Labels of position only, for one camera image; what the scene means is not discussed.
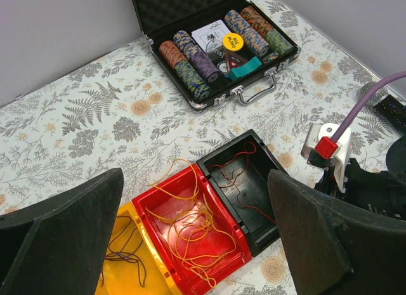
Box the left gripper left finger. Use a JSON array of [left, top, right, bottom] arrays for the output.
[[1, 168, 124, 294]]

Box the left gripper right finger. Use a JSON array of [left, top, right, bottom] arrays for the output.
[[268, 169, 405, 294]]

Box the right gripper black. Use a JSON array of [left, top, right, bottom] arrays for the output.
[[307, 150, 350, 200]]

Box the purple thin wire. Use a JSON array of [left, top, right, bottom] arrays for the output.
[[100, 214, 148, 288]]

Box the yellow thin wire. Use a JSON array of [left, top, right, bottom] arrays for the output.
[[147, 158, 239, 289]]

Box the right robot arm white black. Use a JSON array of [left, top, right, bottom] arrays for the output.
[[308, 136, 405, 221]]

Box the yellow plastic bin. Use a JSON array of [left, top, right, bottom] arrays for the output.
[[95, 202, 181, 294]]

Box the black plastic bin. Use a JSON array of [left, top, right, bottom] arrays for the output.
[[197, 129, 285, 257]]

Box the black handheld microphone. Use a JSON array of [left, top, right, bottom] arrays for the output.
[[367, 87, 405, 135]]

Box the red plastic bin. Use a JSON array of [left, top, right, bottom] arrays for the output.
[[132, 164, 252, 294]]

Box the floral patterned table mat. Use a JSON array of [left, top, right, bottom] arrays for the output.
[[0, 0, 406, 295]]

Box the black poker chip case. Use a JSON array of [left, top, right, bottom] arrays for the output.
[[132, 0, 300, 112]]

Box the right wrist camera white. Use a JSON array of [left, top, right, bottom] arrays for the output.
[[301, 123, 351, 193]]

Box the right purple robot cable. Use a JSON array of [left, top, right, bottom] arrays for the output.
[[331, 70, 406, 143]]

